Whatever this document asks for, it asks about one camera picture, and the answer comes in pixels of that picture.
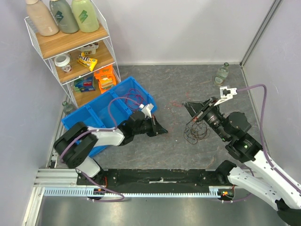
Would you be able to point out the orange snack packets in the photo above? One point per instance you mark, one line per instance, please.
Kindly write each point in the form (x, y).
(106, 78)

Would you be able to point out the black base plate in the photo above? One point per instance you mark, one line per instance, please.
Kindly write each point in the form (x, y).
(154, 181)

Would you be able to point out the white lidded cup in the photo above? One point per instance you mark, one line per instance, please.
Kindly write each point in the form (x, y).
(63, 61)

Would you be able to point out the grey cable duct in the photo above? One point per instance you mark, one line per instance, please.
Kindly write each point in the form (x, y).
(94, 192)

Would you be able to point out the light green bottle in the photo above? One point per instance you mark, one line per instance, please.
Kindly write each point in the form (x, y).
(85, 15)

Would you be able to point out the white yoghurt tub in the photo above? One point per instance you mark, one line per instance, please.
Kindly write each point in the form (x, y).
(89, 49)

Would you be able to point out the blue green box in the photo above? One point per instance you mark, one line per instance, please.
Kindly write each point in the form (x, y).
(84, 84)

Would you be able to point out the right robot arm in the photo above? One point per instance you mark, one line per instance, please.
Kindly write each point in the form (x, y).
(276, 187)

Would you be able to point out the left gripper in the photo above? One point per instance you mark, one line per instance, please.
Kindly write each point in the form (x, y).
(156, 127)

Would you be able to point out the white wire wooden shelf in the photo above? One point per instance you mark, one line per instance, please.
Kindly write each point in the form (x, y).
(50, 47)

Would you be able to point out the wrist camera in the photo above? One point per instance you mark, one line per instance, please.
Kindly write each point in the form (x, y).
(146, 109)
(226, 93)

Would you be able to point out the beige bottle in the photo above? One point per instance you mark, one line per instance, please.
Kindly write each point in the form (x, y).
(41, 18)

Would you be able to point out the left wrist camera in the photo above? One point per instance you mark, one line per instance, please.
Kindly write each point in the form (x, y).
(146, 109)

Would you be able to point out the clear glass bottle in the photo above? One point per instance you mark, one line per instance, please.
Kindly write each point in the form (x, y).
(221, 74)

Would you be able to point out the grey-green bottle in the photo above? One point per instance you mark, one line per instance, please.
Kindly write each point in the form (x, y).
(63, 15)

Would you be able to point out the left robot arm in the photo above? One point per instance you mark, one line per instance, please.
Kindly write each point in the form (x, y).
(75, 145)

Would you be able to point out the yellow snack bag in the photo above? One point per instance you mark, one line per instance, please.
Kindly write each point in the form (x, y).
(87, 62)

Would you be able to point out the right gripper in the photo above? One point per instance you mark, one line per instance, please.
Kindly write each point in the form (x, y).
(202, 110)

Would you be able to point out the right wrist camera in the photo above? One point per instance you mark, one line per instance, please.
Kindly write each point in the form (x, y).
(226, 93)

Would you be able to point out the blue three-compartment bin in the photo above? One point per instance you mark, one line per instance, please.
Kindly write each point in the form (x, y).
(111, 108)

